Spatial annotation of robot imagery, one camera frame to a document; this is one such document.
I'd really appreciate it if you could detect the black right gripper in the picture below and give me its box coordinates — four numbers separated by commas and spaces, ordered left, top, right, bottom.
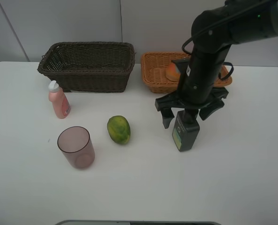
155, 46, 229, 129

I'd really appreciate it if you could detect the dark green pump bottle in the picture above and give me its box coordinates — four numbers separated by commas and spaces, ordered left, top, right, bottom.
172, 109, 200, 152

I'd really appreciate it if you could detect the red yellow peach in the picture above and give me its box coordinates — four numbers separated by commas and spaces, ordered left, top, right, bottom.
165, 62, 181, 82

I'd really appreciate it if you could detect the green mango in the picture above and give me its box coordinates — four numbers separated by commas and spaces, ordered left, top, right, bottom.
107, 115, 131, 145

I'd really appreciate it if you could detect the pink bottle white cap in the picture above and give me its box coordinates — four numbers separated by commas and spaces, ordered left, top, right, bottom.
48, 80, 71, 119

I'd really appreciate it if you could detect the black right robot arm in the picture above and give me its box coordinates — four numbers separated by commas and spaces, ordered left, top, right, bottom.
155, 0, 278, 128

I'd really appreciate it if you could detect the light brown wicker basket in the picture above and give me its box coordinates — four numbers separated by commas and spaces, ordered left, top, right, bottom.
140, 52, 233, 95

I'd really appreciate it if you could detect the translucent purple plastic cup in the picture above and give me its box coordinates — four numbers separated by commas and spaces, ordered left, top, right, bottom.
57, 126, 95, 169

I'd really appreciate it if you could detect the dark brown wicker basket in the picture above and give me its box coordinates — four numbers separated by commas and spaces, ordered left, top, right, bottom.
37, 42, 135, 93

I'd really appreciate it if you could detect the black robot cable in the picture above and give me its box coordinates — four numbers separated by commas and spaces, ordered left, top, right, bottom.
181, 36, 234, 82

